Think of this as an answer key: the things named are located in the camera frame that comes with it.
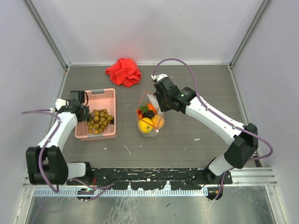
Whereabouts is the orange persimmon with leaf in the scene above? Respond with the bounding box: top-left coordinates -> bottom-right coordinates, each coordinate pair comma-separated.
147,104 -> 155,111

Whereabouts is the dark purple grape bunch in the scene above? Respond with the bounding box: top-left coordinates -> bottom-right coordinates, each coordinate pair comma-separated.
142,111 -> 155,119

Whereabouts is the pink perforated plastic basket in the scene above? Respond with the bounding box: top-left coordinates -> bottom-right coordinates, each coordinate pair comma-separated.
75,88 -> 116,141

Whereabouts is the bunch of brown longans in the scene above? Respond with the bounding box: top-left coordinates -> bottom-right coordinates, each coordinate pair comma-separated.
86,109 -> 114,134

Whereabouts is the clear zip top bag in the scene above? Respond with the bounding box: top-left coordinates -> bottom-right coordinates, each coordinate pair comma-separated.
136,91 -> 165,138

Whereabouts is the yellow pear fruit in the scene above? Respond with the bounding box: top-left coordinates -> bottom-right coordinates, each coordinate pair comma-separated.
138,118 -> 154,134

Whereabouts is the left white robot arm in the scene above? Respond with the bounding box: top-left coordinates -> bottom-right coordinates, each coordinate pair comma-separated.
25,91 -> 93,192

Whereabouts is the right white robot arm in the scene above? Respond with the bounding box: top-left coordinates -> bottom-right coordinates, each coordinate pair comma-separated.
151,74 -> 258,184

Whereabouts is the crumpled red cloth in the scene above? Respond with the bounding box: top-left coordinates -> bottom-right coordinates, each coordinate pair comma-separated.
105,58 -> 142,88

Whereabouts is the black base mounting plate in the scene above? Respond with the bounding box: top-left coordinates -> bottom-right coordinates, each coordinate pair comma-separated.
78,168 -> 222,190

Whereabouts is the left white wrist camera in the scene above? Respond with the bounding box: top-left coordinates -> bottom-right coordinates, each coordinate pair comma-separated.
50,98 -> 66,113

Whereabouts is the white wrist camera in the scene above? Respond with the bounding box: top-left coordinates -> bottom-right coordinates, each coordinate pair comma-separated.
151,74 -> 168,83
50,98 -> 66,113

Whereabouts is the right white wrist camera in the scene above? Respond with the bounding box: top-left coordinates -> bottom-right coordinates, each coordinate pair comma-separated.
151,74 -> 168,83

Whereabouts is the grey slotted cable duct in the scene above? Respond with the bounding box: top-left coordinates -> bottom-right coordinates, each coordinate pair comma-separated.
33,187 -> 208,198

